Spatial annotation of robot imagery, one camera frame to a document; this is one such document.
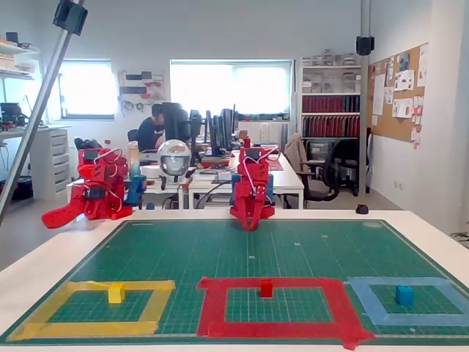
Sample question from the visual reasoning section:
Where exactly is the red leader arm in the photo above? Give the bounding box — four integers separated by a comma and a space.
40, 147, 135, 230

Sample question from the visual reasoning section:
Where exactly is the red tape square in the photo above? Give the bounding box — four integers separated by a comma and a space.
196, 276, 377, 351

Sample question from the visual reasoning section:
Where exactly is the yellow cube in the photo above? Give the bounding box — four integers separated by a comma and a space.
108, 282, 127, 304

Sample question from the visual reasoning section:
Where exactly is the blue tape square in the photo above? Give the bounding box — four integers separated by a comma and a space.
344, 276, 469, 326

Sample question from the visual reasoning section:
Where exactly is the blue cube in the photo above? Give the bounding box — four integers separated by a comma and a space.
395, 285, 415, 306

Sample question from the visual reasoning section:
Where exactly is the yellow tape square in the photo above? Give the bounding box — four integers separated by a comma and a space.
6, 280, 176, 342

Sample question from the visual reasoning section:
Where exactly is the white office desk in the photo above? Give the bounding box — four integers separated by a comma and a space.
67, 152, 306, 210

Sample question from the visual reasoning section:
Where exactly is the green cutting mat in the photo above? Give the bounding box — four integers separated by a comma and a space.
5, 219, 469, 345

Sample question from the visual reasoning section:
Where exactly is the beige jacket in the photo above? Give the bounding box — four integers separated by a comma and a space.
284, 132, 312, 173

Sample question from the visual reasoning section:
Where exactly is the black computer monitor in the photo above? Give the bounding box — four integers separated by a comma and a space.
162, 101, 192, 144
204, 103, 239, 157
188, 109, 204, 164

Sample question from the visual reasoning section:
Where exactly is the black office chair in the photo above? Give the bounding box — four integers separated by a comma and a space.
302, 138, 362, 202

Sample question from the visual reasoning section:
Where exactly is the white helmet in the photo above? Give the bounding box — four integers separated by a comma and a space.
157, 139, 191, 183

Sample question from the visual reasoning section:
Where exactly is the wide window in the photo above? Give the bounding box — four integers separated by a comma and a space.
170, 59, 294, 119

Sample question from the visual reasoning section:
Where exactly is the blue leader table clamp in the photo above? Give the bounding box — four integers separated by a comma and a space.
124, 175, 147, 210

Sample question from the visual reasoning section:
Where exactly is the seated person dark shirt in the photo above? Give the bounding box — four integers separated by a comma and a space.
136, 103, 166, 152

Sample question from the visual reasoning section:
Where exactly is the tan and teal bottle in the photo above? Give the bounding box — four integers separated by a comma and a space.
127, 141, 141, 180

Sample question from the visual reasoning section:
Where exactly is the white bookshelf with binders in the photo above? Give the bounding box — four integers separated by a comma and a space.
298, 56, 363, 140

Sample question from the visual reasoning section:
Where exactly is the upright metal pole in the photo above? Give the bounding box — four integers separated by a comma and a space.
358, 0, 372, 197

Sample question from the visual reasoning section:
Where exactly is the cork notice board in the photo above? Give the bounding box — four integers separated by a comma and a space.
367, 42, 429, 144

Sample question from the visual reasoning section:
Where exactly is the black backpack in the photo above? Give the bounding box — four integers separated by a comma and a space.
74, 137, 103, 150

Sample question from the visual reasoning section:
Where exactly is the small window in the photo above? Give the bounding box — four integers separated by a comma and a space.
58, 59, 117, 120

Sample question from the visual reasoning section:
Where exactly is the white drawer cabinet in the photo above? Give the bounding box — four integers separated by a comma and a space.
31, 126, 71, 201

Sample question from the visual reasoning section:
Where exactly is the black clamp on upright pole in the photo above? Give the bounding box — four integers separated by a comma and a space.
355, 35, 375, 56

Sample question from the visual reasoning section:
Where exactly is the green plant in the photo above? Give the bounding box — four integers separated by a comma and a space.
449, 219, 469, 250

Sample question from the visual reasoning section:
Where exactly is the black machine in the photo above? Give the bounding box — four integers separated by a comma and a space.
0, 102, 29, 131

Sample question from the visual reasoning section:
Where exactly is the black clamp on slanted pole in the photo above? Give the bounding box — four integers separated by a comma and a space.
53, 0, 89, 37

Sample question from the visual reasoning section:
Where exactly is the white follower servo cable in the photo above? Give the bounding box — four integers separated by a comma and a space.
243, 148, 280, 206

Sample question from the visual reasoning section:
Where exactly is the white leader servo cable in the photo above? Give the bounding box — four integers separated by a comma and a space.
93, 147, 128, 213

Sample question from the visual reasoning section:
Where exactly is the wall tool rack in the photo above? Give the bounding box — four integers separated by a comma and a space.
117, 69, 165, 113

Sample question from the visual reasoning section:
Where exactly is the white wall shelf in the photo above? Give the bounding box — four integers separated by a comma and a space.
0, 31, 41, 81

